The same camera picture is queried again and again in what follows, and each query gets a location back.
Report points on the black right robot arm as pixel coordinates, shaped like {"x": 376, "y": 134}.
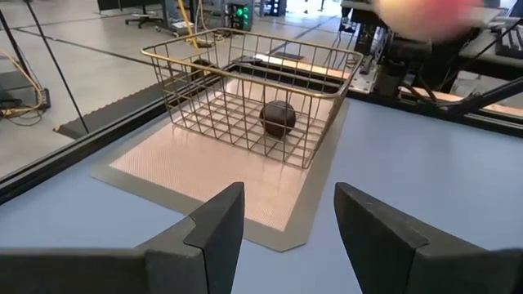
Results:
{"x": 408, "y": 61}

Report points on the computer tower with green lights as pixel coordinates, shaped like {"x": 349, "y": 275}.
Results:
{"x": 241, "y": 16}

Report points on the wooden table side board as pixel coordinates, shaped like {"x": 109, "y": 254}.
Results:
{"x": 449, "y": 97}

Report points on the black striped-edge floor mat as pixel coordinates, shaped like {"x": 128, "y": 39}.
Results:
{"x": 122, "y": 110}

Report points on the thin black pole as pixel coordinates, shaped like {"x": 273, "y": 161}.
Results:
{"x": 16, "y": 45}
{"x": 57, "y": 67}

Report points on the dark purple plum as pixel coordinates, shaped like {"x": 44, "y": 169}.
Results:
{"x": 278, "y": 118}

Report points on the pale pink yellow peach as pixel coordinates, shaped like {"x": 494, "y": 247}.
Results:
{"x": 425, "y": 16}

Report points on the black office chair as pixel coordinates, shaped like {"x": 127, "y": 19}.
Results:
{"x": 143, "y": 18}

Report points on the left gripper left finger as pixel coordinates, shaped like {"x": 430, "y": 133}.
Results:
{"x": 102, "y": 269}

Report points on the grey beige placemat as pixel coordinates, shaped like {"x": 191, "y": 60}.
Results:
{"x": 229, "y": 183}

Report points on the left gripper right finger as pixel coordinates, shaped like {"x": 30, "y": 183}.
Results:
{"x": 408, "y": 269}

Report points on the black diagonal frame strut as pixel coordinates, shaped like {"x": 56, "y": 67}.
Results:
{"x": 490, "y": 96}

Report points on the grey desk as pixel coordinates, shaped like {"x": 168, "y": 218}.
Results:
{"x": 478, "y": 49}

